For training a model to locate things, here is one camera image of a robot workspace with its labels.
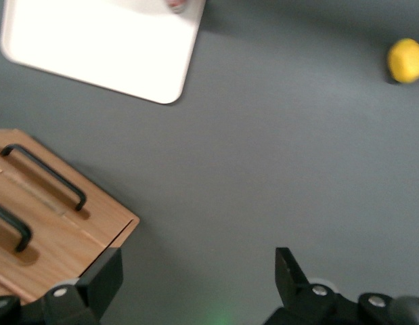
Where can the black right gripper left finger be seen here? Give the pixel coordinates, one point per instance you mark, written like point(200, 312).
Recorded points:
point(101, 281)

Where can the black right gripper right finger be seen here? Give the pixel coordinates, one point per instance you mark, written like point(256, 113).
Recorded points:
point(290, 277)

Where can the red capped bottle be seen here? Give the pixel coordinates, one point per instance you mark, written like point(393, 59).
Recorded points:
point(175, 5)

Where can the wooden drawer cabinet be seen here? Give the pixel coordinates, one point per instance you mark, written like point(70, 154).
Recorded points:
point(132, 227)

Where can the yellow lemon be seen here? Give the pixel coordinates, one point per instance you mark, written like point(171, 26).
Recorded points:
point(405, 61)

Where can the cream plastic tray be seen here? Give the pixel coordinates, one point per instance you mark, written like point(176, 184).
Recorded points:
point(94, 44)

